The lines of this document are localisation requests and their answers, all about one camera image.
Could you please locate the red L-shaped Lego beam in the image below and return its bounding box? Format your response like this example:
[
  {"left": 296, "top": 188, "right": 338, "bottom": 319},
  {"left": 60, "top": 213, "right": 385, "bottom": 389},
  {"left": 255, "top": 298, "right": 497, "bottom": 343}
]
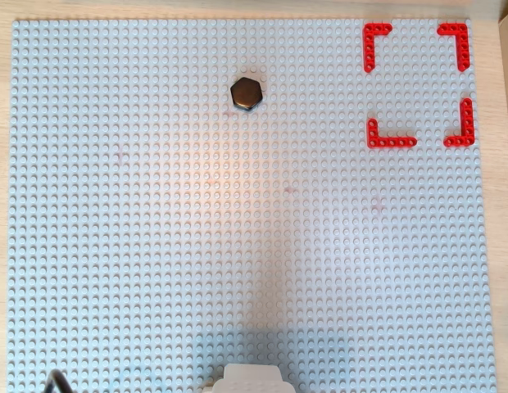
[
  {"left": 365, "top": 117, "right": 419, "bottom": 150},
  {"left": 363, "top": 22, "right": 394, "bottom": 75},
  {"left": 436, "top": 22, "right": 472, "bottom": 73},
  {"left": 442, "top": 97, "right": 476, "bottom": 148}
]

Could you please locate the black hexagonal Lego piece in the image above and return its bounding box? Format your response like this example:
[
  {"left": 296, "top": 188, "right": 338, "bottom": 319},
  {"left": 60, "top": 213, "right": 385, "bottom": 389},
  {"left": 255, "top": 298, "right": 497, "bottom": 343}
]
[{"left": 229, "top": 76, "right": 265, "bottom": 115}]

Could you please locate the grey Lego baseplate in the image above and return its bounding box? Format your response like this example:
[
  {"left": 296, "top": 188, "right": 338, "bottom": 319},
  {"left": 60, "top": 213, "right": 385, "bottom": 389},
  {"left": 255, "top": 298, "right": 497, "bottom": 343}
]
[{"left": 3, "top": 17, "right": 501, "bottom": 393}]

